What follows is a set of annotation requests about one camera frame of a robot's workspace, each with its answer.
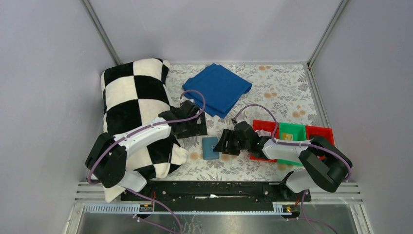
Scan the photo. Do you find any blue leather card holder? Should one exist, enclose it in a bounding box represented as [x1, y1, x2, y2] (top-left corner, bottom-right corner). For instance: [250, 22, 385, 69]
[202, 136, 220, 160]

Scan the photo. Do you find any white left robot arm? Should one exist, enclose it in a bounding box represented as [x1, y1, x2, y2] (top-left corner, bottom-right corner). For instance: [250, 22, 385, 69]
[85, 100, 205, 192]

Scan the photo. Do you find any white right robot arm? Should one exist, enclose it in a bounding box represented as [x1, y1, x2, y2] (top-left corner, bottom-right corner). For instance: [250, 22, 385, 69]
[213, 121, 353, 193]

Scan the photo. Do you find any gold card in green bin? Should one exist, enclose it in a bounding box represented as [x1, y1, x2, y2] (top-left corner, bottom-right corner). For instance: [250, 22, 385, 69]
[282, 133, 294, 141]

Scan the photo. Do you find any folded blue cloth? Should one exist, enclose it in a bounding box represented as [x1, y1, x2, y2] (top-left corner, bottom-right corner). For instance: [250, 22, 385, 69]
[183, 63, 252, 118]

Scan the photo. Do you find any green bin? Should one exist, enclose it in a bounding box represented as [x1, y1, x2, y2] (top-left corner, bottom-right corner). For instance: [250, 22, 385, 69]
[277, 122, 306, 166]

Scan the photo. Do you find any floral table mat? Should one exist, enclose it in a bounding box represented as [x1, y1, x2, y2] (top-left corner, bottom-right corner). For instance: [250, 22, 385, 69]
[167, 64, 322, 181]

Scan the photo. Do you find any red bin right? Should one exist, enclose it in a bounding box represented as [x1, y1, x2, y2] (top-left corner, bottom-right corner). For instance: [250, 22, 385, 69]
[305, 125, 335, 146]

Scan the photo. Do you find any black white checkered pillow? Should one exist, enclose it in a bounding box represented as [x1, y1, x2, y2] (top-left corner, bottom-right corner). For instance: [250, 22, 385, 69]
[100, 58, 190, 203]

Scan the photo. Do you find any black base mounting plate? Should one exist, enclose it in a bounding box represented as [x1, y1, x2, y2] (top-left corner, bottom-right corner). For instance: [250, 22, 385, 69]
[121, 181, 311, 211]

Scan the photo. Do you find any white slotted cable duct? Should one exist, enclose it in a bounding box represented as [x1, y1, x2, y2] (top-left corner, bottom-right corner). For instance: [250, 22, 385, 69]
[84, 203, 292, 216]

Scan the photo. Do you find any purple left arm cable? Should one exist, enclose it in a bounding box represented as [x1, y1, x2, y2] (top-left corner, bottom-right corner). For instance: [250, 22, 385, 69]
[86, 90, 207, 234]

